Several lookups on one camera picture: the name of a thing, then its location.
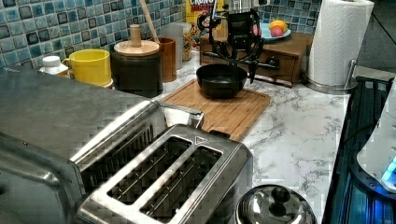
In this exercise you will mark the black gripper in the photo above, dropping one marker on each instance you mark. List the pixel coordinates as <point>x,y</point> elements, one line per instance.
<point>244,33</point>

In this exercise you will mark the black bowl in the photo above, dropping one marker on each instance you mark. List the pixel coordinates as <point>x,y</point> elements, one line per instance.
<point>221,80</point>

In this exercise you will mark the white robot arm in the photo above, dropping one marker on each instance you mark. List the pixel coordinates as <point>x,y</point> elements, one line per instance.
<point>298,141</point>

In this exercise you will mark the wooden cutting board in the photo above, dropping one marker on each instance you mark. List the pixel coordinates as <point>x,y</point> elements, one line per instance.
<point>234,116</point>

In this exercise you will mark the wooden drawer box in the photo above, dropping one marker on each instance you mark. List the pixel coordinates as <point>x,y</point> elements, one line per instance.
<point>285,60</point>

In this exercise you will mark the yellow toy lemon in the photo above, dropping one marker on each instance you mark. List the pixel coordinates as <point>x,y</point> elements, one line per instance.
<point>278,23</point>

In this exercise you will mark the cereal box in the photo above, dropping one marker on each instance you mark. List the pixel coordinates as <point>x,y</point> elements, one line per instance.
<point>195,9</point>

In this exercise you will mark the brown wooden utensil holder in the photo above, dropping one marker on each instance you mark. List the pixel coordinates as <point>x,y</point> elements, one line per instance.
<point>168,51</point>

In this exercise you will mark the black canister with wooden lid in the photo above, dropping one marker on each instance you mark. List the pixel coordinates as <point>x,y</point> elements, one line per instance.
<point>136,65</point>

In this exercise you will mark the white paper towel roll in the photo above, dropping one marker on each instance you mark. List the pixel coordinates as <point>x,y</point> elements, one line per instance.
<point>337,40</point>

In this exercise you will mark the metal paper towel holder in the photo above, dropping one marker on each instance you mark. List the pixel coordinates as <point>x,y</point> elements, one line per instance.
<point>344,89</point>

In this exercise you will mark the stainless steel two-slot toaster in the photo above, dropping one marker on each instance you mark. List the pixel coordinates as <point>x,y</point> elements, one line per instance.
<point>186,176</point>

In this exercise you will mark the yellow mug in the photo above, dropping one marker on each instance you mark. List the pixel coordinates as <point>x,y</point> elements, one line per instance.
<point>90,66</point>

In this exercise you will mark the stainless steel kettle lid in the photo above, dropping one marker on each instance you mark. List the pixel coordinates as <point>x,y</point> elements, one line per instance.
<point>273,204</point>

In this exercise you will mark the small white-capped bottle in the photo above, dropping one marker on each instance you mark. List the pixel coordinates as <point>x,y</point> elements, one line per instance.
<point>52,65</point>

